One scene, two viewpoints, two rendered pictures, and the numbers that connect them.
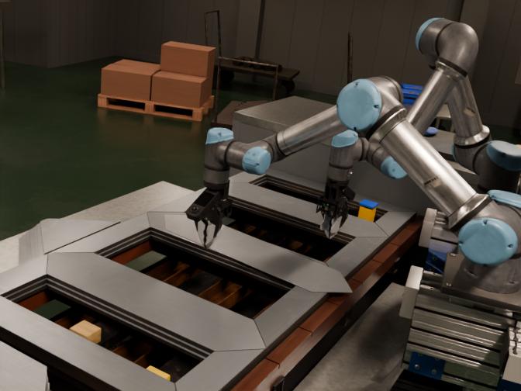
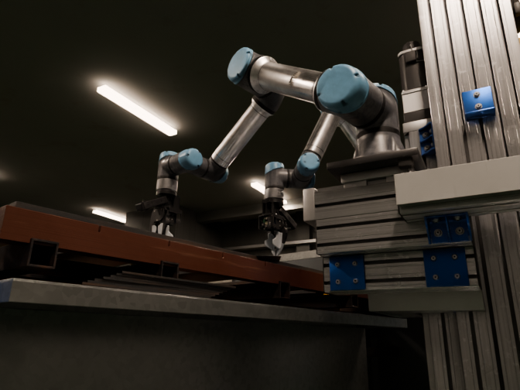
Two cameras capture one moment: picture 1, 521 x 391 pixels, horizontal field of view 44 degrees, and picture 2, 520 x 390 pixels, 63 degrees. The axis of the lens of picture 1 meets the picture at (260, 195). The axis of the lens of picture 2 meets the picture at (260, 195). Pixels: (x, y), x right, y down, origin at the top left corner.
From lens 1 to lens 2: 1.30 m
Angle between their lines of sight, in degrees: 41
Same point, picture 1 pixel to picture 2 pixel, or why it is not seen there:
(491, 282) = (373, 151)
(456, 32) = not seen: hidden behind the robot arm
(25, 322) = not seen: outside the picture
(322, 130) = (237, 129)
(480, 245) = (333, 87)
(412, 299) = (311, 199)
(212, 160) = (160, 171)
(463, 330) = (364, 210)
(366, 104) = (242, 55)
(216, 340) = not seen: hidden behind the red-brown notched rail
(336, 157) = (268, 179)
